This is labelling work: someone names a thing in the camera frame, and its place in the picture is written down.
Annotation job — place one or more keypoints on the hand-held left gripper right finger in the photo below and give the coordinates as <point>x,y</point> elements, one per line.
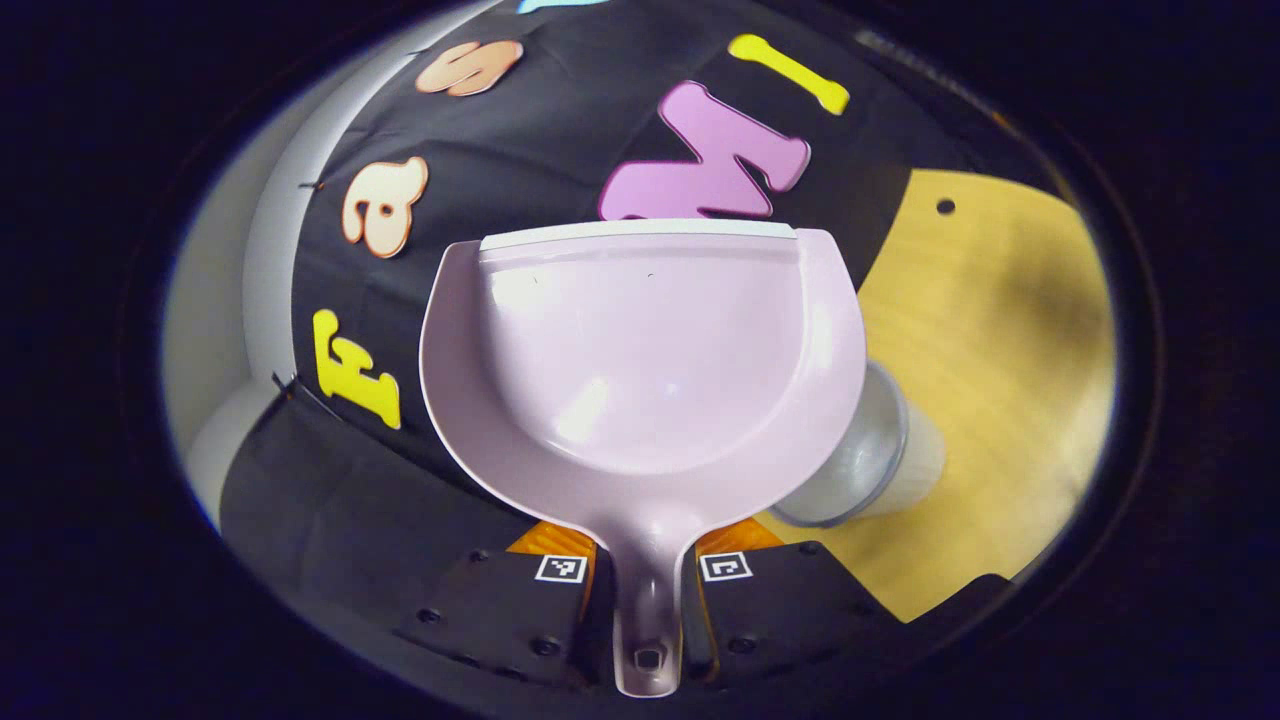
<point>780,610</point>

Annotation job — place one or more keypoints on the white garbage bin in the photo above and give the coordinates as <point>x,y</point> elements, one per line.
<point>890,450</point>

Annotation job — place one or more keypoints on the lilac plastic dustpan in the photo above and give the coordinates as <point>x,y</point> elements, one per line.
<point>640,380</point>

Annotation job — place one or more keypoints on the black backdrop cloth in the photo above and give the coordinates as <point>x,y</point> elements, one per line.
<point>560,150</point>

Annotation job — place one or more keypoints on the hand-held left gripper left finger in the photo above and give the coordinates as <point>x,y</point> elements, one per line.
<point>500,610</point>

